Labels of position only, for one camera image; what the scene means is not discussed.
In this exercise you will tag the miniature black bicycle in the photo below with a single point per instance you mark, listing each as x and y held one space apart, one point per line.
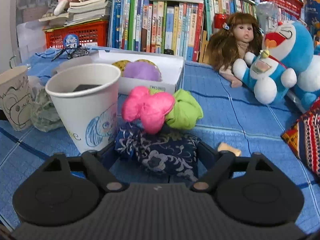
72 52

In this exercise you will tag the row of upright books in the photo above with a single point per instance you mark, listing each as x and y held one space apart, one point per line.
173 27

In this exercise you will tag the right row of books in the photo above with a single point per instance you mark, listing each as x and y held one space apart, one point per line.
267 13

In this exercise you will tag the gold sequin soft pouch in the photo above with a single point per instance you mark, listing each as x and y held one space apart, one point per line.
122 64

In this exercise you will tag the purple soft pouch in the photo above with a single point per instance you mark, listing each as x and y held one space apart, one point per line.
142 71

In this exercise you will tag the brown haired doll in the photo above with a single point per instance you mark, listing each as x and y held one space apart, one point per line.
239 34

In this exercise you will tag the paper cup with black doodles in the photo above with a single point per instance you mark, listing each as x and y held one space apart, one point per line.
16 97

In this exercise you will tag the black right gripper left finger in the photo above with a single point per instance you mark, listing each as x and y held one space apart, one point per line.
97 169

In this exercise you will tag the pink and green soft toy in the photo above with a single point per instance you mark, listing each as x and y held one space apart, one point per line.
154 108

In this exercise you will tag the white paper cup blue drawing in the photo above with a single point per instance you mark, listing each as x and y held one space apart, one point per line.
85 97

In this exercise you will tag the red soda can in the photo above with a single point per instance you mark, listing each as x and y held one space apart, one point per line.
219 20

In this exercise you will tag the colourful patterned cushion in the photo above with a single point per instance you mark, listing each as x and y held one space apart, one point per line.
303 138

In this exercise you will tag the blue cardboard box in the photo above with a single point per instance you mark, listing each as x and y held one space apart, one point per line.
312 10

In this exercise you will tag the red plastic crate left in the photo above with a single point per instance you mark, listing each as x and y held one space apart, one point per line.
94 32

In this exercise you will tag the stack of worn books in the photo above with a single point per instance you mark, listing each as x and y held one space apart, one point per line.
77 12

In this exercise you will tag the green crumpled mesh ball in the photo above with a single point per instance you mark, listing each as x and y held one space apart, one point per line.
43 115

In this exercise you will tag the small Doraemon plush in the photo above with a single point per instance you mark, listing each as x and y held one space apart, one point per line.
265 76

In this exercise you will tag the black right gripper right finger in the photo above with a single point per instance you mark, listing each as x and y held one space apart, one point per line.
218 165

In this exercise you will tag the white cardboard box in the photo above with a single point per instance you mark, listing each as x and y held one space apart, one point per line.
171 68

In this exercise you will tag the blue table cloth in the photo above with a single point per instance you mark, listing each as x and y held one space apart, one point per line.
231 115

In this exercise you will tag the large Doraemon plush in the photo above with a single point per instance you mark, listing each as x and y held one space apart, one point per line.
290 43

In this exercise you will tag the navy floral soft pouch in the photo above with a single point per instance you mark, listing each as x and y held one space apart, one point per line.
169 152

